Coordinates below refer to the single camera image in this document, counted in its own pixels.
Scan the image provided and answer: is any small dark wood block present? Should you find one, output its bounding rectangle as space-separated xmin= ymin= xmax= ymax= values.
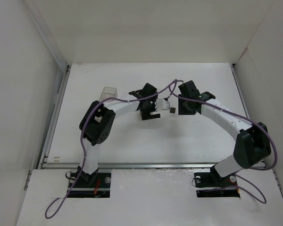
xmin=170 ymin=107 xmax=176 ymax=113

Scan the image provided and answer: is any clear plastic box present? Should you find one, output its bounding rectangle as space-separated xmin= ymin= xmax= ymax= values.
xmin=99 ymin=87 xmax=118 ymax=101

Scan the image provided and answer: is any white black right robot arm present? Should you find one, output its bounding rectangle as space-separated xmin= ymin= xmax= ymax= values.
xmin=178 ymin=81 xmax=271 ymax=188

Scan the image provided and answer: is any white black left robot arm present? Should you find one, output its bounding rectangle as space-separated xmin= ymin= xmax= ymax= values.
xmin=78 ymin=83 xmax=160 ymax=185

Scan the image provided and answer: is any aluminium frame rail right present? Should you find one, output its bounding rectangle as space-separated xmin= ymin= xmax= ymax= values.
xmin=230 ymin=63 xmax=266 ymax=165

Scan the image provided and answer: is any aluminium frame rail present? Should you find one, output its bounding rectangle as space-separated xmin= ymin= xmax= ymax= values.
xmin=33 ymin=65 xmax=72 ymax=169
xmin=39 ymin=161 xmax=266 ymax=169
xmin=230 ymin=63 xmax=266 ymax=165

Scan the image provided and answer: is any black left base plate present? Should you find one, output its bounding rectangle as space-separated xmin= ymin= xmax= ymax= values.
xmin=67 ymin=172 xmax=112 ymax=198

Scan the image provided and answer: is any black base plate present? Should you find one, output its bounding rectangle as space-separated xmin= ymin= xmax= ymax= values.
xmin=192 ymin=172 xmax=240 ymax=198
xmin=67 ymin=172 xmax=112 ymax=198

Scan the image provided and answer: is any aluminium frame rail left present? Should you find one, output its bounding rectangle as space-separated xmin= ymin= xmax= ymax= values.
xmin=33 ymin=65 xmax=72 ymax=169

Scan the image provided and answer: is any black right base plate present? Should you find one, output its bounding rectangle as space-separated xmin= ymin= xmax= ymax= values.
xmin=192 ymin=172 xmax=240 ymax=198

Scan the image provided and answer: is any aluminium frame rail front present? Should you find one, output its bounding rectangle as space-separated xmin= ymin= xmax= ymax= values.
xmin=39 ymin=161 xmax=266 ymax=169

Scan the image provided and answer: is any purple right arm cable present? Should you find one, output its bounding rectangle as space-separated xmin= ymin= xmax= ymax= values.
xmin=167 ymin=79 xmax=278 ymax=204

